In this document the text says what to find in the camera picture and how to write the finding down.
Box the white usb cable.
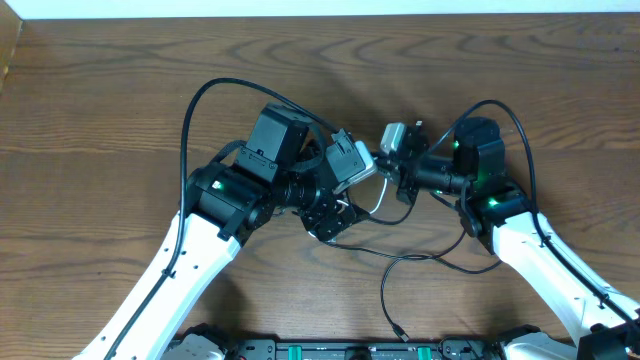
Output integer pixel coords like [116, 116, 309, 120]
[334, 169, 389, 216]

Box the thin black usb cable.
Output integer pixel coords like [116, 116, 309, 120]
[319, 194, 504, 343]

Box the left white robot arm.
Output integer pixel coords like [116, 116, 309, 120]
[78, 103, 376, 359]

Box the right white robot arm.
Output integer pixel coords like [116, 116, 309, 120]
[380, 117, 639, 359]

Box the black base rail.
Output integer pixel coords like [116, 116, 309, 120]
[160, 324, 578, 360]

